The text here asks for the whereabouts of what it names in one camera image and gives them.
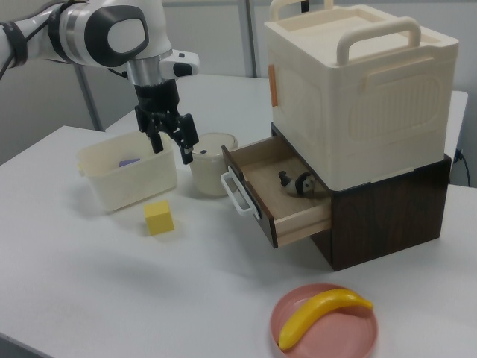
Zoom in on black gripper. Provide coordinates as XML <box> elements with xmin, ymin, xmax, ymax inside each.
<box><xmin>133</xmin><ymin>80</ymin><xmax>200</xmax><ymax>165</ymax></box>

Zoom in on black and white panda toy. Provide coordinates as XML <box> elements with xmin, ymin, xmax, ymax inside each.
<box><xmin>277</xmin><ymin>170</ymin><xmax>317</xmax><ymax>198</ymax></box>

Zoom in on yellow toy banana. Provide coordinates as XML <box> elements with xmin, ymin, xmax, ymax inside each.
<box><xmin>278</xmin><ymin>288</ymin><xmax>374</xmax><ymax>351</ymax></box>

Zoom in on dark wood drawer cabinet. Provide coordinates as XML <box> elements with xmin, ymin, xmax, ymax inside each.
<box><xmin>270</xmin><ymin>122</ymin><xmax>453</xmax><ymax>272</ymax></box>

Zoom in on beige lidded trash can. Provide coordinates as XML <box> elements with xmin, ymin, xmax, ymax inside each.
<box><xmin>189</xmin><ymin>131</ymin><xmax>239</xmax><ymax>197</ymax></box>

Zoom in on white plastic bin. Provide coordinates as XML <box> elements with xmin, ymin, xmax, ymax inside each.
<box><xmin>75</xmin><ymin>130</ymin><xmax>178</xmax><ymax>214</ymax></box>

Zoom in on yellow foam cube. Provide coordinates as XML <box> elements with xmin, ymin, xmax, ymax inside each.
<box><xmin>144</xmin><ymin>200</ymin><xmax>176</xmax><ymax>236</ymax></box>

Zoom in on pink plate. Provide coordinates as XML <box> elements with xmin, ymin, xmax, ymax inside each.
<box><xmin>270</xmin><ymin>283</ymin><xmax>379</xmax><ymax>358</ymax></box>

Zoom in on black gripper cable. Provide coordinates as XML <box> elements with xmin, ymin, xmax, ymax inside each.
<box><xmin>0</xmin><ymin>0</ymin><xmax>130</xmax><ymax>81</ymax></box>

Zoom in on wooden drawer with white handle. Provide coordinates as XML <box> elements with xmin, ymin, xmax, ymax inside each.
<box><xmin>219</xmin><ymin>136</ymin><xmax>333</xmax><ymax>250</ymax></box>

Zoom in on orange door handle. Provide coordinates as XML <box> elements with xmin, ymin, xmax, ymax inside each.
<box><xmin>267</xmin><ymin>63</ymin><xmax>279</xmax><ymax>108</ymax></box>

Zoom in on black power cable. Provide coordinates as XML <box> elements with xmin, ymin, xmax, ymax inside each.
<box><xmin>453</xmin><ymin>148</ymin><xmax>471</xmax><ymax>187</ymax></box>

